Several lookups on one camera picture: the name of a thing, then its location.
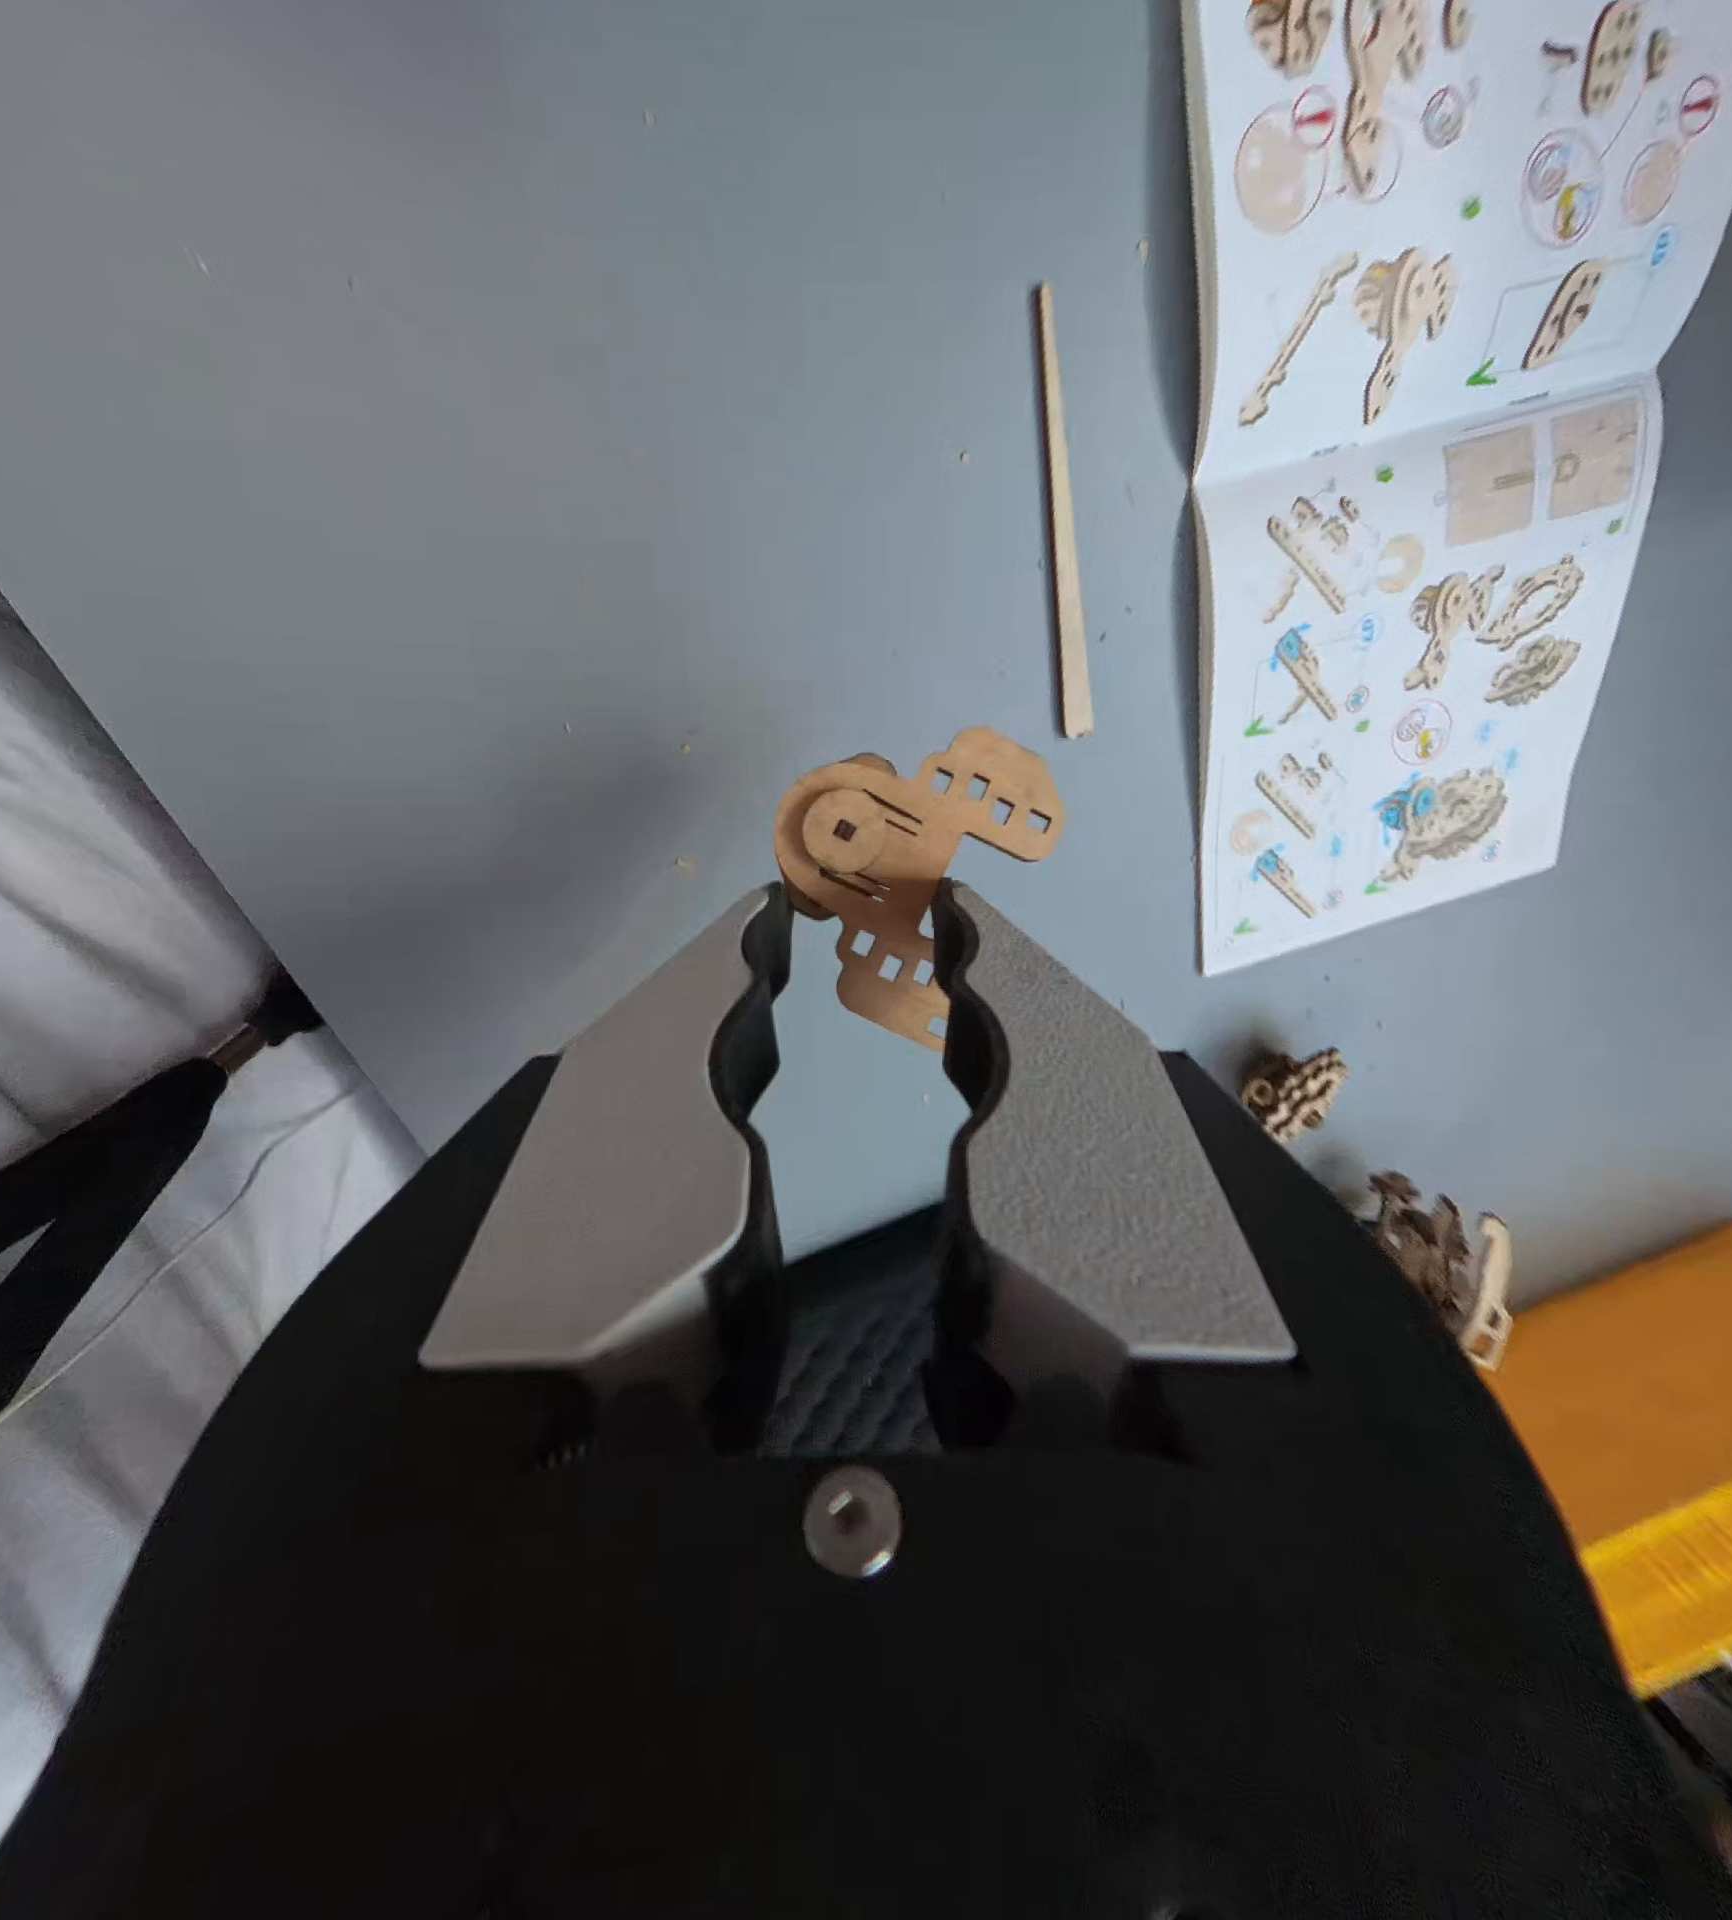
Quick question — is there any illustrated instruction booklet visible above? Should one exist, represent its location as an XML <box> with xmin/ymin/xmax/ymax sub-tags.
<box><xmin>1182</xmin><ymin>0</ymin><xmax>1732</xmax><ymax>977</ymax></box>

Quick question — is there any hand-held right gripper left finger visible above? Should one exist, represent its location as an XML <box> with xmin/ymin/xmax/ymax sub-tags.
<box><xmin>416</xmin><ymin>883</ymin><xmax>793</xmax><ymax>1449</ymax></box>

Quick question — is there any yellow plastic bin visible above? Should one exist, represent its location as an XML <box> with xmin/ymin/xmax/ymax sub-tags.
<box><xmin>1482</xmin><ymin>1215</ymin><xmax>1732</xmax><ymax>1697</ymax></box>

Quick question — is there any black strap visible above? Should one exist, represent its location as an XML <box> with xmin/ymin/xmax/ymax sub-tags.
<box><xmin>0</xmin><ymin>976</ymin><xmax>329</xmax><ymax>1517</ymax></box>

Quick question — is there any person's white shirt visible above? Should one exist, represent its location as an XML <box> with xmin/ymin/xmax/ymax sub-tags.
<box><xmin>0</xmin><ymin>562</ymin><xmax>436</xmax><ymax>1876</ymax></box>

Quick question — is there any small wooden model assembly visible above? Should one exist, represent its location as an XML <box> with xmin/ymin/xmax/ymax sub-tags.
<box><xmin>1239</xmin><ymin>1048</ymin><xmax>1348</xmax><ymax>1146</ymax></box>

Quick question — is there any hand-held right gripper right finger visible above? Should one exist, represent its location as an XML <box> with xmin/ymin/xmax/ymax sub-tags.
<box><xmin>935</xmin><ymin>879</ymin><xmax>1302</xmax><ymax>1449</ymax></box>

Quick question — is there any thin wooden stick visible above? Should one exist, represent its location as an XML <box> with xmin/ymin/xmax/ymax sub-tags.
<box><xmin>1037</xmin><ymin>278</ymin><xmax>1098</xmax><ymax>742</ymax></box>

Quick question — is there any wooden model part with disc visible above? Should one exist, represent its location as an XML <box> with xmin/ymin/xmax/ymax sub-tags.
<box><xmin>773</xmin><ymin>727</ymin><xmax>1065</xmax><ymax>1052</ymax></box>

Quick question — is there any wooden gear model assembly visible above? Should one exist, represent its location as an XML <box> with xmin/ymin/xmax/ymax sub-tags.
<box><xmin>1357</xmin><ymin>1168</ymin><xmax>1513</xmax><ymax>1369</ymax></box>

